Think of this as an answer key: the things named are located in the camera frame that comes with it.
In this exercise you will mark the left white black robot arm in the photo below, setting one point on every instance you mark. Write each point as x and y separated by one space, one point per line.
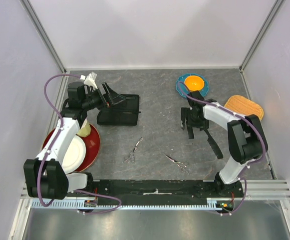
45 177

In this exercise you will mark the left aluminium corner post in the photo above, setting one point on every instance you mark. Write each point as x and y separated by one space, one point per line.
42 33

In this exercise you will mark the aluminium corner post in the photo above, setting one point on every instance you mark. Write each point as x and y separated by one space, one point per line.
261 33
42 33

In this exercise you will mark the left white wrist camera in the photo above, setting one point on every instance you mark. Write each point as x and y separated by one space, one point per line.
89 80

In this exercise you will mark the long black toothed comb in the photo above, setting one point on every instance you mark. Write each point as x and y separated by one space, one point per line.
214 146

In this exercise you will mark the white plate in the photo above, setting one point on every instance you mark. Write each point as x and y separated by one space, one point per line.
74 156

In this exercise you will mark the orange bowl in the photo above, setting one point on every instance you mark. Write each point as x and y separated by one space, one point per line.
194 83

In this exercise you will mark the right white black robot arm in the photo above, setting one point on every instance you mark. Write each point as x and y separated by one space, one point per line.
246 138

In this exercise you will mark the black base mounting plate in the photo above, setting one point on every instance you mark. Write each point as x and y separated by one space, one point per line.
163 199

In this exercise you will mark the pink-tinted scissors right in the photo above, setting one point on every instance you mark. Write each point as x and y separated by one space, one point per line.
182 165

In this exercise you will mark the teal scalloped plate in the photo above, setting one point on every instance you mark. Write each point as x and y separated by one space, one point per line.
183 90

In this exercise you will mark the orange woven mat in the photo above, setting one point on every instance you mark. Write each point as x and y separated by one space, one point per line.
242 105

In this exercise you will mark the red plate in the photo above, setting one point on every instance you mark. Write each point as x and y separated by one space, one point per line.
92 145

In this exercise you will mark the right aluminium corner post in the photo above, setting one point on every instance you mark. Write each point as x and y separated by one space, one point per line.
261 33

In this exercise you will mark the slotted cable duct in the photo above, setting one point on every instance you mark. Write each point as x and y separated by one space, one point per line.
83 204

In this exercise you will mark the pale yellow cup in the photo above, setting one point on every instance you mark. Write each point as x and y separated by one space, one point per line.
85 129

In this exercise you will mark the black zip tool case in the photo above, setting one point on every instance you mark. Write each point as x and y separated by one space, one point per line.
123 114

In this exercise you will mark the silver scissors left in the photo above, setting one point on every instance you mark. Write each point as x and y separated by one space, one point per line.
131 156

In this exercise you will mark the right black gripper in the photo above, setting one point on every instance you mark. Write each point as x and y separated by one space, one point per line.
185 112

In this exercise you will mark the aluminium front rail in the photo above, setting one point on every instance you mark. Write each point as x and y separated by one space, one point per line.
267 191

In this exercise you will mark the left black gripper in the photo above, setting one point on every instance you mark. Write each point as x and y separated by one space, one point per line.
114 97

